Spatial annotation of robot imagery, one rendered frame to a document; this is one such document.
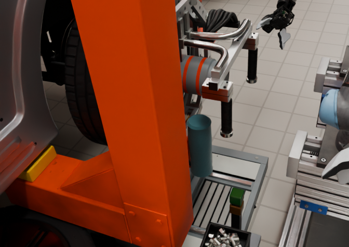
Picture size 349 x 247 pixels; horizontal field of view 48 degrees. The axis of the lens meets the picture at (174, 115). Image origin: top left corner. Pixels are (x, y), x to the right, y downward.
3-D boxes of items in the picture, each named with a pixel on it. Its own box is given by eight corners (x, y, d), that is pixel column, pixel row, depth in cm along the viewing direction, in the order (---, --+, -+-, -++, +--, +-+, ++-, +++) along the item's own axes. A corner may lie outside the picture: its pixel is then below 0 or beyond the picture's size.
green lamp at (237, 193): (232, 194, 131) (232, 186, 129) (244, 197, 130) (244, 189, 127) (229, 203, 128) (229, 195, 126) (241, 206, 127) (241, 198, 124)
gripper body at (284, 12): (278, 14, 165) (286, -6, 170) (265, 23, 173) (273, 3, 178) (291, 25, 167) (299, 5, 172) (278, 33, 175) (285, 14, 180)
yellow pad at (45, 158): (27, 147, 149) (23, 137, 146) (57, 155, 144) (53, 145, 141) (1, 173, 139) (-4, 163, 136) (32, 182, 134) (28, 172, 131)
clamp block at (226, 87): (206, 89, 131) (206, 76, 127) (233, 94, 127) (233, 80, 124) (201, 98, 127) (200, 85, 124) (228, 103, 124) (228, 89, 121)
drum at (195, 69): (179, 77, 160) (177, 46, 151) (230, 85, 153) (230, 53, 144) (165, 96, 150) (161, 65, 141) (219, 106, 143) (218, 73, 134)
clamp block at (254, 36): (235, 41, 155) (236, 29, 151) (258, 44, 151) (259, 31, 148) (231, 48, 151) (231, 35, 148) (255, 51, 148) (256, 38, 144)
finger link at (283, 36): (289, 45, 167) (285, 25, 168) (280, 50, 172) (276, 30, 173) (295, 46, 168) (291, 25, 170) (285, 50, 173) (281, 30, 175)
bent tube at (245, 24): (201, 21, 154) (200, -6, 147) (251, 25, 147) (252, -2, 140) (185, 41, 141) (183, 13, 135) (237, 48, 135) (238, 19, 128)
